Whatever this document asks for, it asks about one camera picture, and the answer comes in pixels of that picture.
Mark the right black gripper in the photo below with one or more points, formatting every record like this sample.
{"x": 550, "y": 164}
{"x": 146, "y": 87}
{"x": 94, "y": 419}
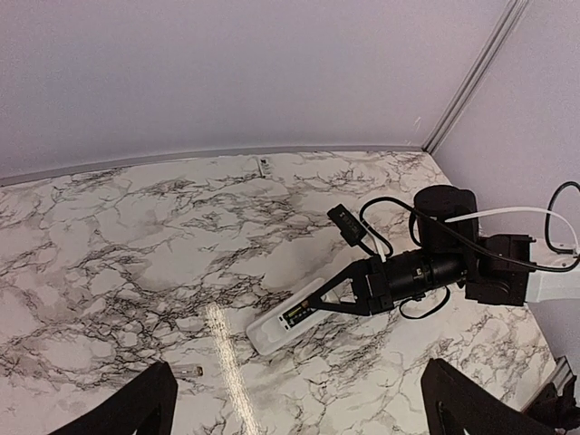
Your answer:
{"x": 368, "y": 281}

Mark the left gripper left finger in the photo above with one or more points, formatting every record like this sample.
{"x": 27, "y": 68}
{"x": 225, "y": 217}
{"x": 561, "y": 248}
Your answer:
{"x": 145, "y": 405}

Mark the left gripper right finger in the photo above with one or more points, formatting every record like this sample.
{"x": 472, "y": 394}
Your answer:
{"x": 454, "y": 404}

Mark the clear handled screwdriver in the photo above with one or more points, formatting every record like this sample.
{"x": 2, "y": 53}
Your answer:
{"x": 189, "y": 370}

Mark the battery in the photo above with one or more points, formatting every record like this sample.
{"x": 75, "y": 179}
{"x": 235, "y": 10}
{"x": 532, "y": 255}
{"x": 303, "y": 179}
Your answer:
{"x": 298, "y": 314}

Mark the white remote control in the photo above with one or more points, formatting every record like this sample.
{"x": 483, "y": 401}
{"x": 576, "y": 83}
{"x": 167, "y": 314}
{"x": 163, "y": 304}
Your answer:
{"x": 270, "y": 332}

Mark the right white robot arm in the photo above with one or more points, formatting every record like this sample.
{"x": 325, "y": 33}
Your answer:
{"x": 443, "y": 223}

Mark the white remote battery cover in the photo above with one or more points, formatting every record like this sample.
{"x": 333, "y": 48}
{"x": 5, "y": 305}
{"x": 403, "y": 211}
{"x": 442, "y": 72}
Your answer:
{"x": 264, "y": 167}

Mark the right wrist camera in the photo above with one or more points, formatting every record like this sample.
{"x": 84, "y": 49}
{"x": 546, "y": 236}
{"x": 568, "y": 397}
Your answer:
{"x": 352, "y": 231}

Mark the right aluminium frame post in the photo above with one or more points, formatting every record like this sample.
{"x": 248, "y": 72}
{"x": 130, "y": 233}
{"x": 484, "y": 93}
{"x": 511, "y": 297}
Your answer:
{"x": 503, "y": 29}

